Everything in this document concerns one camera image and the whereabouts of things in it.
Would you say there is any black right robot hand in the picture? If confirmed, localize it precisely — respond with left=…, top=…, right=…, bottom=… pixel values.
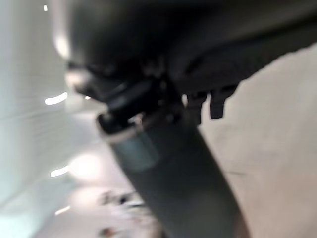
left=50, top=0, right=317, bottom=238

